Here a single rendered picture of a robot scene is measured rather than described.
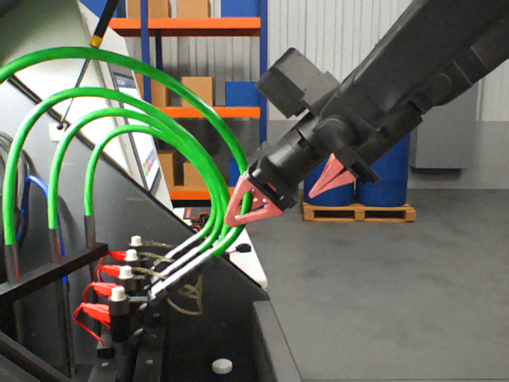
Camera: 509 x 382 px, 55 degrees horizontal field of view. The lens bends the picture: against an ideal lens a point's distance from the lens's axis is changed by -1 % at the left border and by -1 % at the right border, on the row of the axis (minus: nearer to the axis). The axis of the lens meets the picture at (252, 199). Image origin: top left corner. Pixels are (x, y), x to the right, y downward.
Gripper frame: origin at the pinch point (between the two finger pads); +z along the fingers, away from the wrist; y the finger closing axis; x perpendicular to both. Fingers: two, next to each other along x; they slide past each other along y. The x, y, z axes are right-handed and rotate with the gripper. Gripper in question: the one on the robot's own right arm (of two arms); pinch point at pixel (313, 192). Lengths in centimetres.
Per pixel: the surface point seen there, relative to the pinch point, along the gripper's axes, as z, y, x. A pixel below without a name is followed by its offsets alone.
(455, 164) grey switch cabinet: -87, -199, -630
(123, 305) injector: 25.8, 8.6, 19.7
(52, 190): 28.7, 28.5, 6.7
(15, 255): 35.3, 24.1, 15.3
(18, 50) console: 23, 55, -10
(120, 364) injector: 32.6, 2.8, 19.7
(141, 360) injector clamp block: 34.1, 0.3, 13.7
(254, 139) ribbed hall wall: 95, 20, -626
